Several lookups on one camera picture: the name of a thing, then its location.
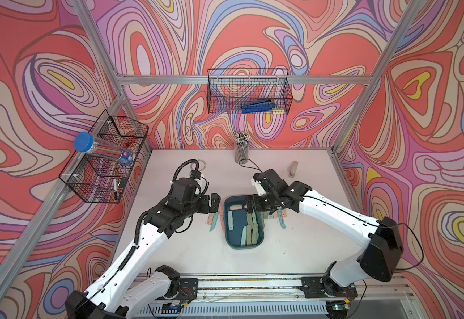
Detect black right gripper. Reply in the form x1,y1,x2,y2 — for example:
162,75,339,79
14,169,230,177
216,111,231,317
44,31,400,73
241,191,280,215

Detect light blue ceramic fruit knife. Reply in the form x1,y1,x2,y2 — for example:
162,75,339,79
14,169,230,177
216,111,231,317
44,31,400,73
209,213,219,232

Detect light blue sheathed knife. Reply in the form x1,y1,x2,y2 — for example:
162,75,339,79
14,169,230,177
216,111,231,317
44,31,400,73
227,211,234,232

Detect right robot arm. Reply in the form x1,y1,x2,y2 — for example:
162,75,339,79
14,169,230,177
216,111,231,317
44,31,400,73
242,169,404,297

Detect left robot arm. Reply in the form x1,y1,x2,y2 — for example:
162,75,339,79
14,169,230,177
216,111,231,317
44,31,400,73
65,178,221,318

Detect teal plastic storage box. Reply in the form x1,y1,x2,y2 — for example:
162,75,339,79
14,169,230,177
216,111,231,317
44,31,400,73
223,195,265,250

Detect pencil holder cup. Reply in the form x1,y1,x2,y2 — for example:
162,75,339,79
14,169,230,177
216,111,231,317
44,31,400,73
234,132,250,163

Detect blue tool in basket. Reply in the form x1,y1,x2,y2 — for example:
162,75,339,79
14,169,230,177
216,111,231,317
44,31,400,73
241,99,276,114

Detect clear bottle blue cap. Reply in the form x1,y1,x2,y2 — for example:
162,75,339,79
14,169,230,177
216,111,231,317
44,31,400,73
73,132,135,166

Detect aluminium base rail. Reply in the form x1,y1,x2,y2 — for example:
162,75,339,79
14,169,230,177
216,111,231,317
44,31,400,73
92,272,408,304

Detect black wire basket left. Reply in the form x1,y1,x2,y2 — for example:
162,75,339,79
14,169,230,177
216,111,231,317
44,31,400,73
59,110,149,203

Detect black wire basket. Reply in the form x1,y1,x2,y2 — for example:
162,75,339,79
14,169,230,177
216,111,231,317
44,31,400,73
59,110,149,203
207,66,293,115

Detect black wire basket back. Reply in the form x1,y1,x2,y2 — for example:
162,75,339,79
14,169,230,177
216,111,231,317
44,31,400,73
207,66,293,115

